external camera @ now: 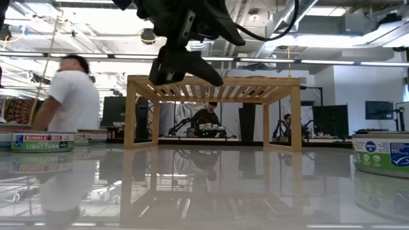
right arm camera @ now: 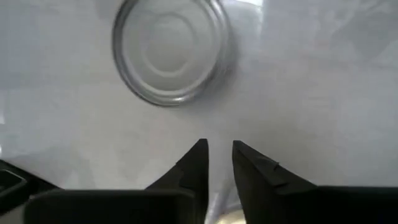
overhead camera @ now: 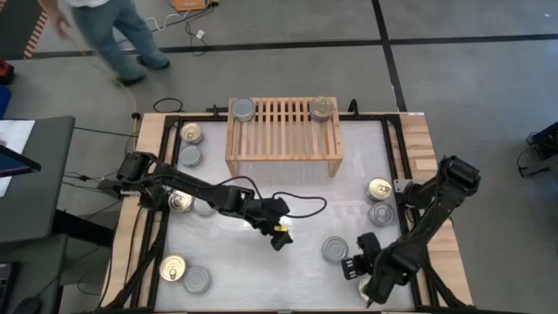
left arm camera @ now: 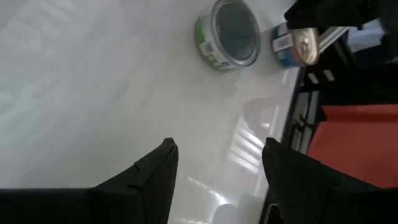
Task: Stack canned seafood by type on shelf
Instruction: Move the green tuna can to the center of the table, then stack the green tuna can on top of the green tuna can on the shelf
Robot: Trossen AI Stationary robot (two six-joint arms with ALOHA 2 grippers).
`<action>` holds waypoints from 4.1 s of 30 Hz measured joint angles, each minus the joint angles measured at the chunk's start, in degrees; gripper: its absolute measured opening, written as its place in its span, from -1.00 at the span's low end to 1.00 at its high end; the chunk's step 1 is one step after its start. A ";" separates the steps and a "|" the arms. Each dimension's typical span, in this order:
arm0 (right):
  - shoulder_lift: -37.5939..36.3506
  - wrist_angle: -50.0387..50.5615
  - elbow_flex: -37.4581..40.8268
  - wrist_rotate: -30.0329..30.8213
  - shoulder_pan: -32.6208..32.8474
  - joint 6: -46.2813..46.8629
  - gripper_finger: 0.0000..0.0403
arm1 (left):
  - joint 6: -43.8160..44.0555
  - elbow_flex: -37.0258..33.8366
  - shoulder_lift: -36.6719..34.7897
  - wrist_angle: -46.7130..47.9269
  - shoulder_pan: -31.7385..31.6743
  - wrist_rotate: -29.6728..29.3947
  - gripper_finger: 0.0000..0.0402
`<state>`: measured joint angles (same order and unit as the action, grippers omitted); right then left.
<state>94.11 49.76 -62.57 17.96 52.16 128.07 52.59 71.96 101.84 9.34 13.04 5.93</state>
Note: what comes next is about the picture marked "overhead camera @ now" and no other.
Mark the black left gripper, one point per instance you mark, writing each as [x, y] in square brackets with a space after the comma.
[263, 216]

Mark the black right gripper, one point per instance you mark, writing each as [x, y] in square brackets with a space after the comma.
[370, 266]

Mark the green label light tuna can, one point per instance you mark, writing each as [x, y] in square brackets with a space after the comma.
[335, 248]
[243, 109]
[381, 214]
[196, 279]
[202, 210]
[190, 155]

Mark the blue label pink salmon can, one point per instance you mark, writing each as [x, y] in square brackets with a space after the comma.
[192, 133]
[380, 189]
[173, 267]
[321, 108]
[362, 290]
[181, 204]

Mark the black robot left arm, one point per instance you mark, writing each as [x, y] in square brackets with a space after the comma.
[196, 187]

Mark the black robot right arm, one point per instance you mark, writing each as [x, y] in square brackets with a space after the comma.
[436, 209]

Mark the wooden slatted shelf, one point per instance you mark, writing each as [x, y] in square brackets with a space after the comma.
[283, 144]

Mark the small yellow tag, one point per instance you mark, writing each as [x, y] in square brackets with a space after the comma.
[281, 227]

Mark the black desk bar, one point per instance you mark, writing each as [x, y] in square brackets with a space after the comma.
[85, 227]

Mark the small white plug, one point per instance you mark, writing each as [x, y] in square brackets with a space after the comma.
[200, 33]

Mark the grey desk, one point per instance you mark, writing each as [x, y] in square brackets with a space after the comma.
[43, 196]

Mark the orange floor box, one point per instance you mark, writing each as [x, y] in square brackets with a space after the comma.
[189, 4]

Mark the black computer mouse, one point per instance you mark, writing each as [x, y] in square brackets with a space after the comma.
[27, 306]

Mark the person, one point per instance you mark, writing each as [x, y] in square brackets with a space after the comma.
[113, 35]

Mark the dark tilted monitor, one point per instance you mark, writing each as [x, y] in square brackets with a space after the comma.
[17, 160]

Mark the dark keyboard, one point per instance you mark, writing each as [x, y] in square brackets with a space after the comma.
[5, 285]

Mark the white paper sheet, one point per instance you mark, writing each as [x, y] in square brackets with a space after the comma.
[17, 133]

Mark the blue floor object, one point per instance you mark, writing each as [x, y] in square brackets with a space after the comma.
[3, 101]

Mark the red floor object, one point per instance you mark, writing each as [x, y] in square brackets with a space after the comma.
[5, 72]

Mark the black mat orange edge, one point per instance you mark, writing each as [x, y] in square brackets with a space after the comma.
[19, 30]

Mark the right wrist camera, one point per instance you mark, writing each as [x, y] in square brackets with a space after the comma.
[368, 243]

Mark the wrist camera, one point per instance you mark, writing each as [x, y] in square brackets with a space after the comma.
[368, 243]
[279, 206]

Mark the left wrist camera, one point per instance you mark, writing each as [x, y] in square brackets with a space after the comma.
[279, 206]

